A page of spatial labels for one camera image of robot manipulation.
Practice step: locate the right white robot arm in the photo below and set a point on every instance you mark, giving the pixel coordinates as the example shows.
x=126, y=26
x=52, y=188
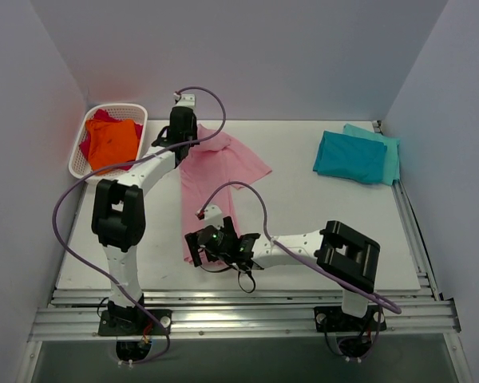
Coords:
x=347, y=256

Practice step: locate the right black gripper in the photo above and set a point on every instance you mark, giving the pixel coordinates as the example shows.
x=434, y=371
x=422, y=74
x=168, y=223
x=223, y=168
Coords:
x=194, y=247

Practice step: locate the folded teal t-shirt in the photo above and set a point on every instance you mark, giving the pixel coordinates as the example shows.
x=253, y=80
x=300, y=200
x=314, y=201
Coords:
x=350, y=158

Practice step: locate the orange t-shirt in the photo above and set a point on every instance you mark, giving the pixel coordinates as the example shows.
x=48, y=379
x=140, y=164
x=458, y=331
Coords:
x=112, y=145

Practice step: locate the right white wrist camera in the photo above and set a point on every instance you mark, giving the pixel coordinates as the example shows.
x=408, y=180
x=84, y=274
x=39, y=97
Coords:
x=211, y=216

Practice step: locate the magenta t-shirt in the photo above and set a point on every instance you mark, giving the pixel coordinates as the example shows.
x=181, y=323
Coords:
x=100, y=117

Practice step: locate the aluminium rail frame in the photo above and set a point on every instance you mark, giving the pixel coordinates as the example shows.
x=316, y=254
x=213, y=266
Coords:
x=212, y=305

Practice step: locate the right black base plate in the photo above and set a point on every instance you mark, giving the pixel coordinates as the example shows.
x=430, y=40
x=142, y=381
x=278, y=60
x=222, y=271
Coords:
x=331, y=319

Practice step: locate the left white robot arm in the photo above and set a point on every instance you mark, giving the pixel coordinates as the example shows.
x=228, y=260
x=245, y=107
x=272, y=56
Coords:
x=119, y=220

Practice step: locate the pink t-shirt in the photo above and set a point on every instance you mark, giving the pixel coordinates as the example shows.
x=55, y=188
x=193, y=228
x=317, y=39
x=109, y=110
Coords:
x=210, y=164

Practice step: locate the folded light green t-shirt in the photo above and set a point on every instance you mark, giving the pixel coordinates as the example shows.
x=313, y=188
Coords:
x=392, y=163

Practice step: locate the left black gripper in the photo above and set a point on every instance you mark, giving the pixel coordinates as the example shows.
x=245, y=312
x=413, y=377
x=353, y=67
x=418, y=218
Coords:
x=182, y=117

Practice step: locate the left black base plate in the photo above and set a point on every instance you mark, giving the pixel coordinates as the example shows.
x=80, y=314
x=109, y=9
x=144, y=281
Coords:
x=133, y=323

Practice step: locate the white perforated plastic basket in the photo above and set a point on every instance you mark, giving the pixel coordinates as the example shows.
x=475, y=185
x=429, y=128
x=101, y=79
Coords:
x=109, y=134

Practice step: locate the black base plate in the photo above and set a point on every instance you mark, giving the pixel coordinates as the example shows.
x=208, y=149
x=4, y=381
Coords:
x=133, y=323
x=331, y=319

